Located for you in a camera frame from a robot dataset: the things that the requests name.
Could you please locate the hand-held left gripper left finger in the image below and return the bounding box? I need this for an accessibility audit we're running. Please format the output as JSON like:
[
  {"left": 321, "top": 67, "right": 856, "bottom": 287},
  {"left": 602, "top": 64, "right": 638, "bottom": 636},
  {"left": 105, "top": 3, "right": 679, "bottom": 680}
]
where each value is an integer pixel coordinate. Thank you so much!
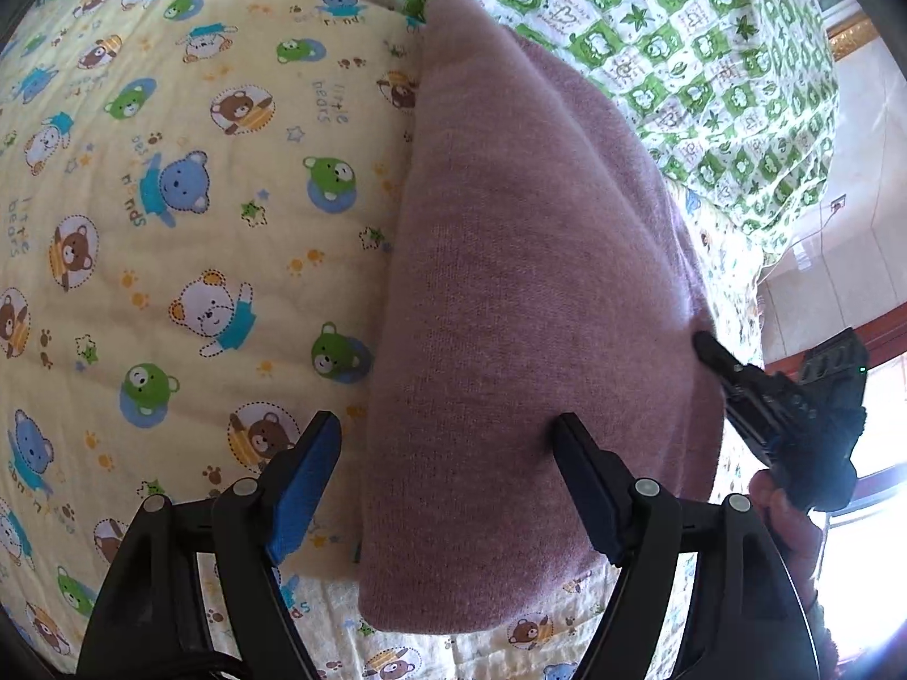
[{"left": 77, "top": 411, "right": 342, "bottom": 680}]

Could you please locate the gold picture frame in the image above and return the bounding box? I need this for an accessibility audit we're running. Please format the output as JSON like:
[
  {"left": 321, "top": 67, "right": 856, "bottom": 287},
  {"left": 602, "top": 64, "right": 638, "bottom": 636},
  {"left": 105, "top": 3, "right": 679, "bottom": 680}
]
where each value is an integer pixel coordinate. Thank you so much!
[{"left": 825, "top": 3, "right": 867, "bottom": 61}]

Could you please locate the person's right hand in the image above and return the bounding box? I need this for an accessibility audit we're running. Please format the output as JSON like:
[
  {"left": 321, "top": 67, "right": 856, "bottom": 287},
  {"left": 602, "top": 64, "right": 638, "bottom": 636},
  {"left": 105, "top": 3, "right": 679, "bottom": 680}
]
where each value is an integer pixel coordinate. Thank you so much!
[{"left": 747, "top": 471, "right": 830, "bottom": 582}]

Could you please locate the purple knitted sweater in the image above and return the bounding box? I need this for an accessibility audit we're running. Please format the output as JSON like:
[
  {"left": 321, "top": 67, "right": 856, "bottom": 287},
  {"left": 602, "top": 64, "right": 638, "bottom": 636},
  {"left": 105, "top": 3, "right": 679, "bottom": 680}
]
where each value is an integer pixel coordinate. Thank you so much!
[{"left": 350, "top": 0, "right": 727, "bottom": 635}]

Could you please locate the yellow bear print blanket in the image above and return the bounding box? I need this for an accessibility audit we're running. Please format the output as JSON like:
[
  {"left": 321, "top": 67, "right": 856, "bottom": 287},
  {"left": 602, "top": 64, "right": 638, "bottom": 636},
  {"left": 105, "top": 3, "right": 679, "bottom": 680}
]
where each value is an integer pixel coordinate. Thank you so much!
[{"left": 0, "top": 0, "right": 766, "bottom": 680}]

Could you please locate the white charger cable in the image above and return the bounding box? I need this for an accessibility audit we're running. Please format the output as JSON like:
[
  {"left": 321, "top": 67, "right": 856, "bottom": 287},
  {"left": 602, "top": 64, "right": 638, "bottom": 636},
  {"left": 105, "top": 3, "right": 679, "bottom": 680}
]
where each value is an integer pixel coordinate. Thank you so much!
[{"left": 760, "top": 207, "right": 841, "bottom": 279}]

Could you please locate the green checkered quilt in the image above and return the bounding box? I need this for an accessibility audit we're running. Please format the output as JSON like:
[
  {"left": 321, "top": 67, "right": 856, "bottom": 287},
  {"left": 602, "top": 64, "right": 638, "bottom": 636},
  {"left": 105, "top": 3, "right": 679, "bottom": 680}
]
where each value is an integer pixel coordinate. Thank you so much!
[{"left": 49, "top": 0, "right": 841, "bottom": 252}]

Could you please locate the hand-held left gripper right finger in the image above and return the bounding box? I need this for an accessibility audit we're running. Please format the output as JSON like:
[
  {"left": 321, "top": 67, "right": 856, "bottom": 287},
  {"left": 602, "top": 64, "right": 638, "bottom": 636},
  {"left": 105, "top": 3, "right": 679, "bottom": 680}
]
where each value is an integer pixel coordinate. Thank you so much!
[{"left": 553, "top": 413, "right": 827, "bottom": 680}]

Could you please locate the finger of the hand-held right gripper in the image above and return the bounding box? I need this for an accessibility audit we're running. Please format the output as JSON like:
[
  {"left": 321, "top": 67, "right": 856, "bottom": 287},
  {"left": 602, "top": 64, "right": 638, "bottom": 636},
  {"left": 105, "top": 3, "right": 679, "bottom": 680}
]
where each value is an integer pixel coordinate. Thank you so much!
[{"left": 692, "top": 331, "right": 762, "bottom": 398}]

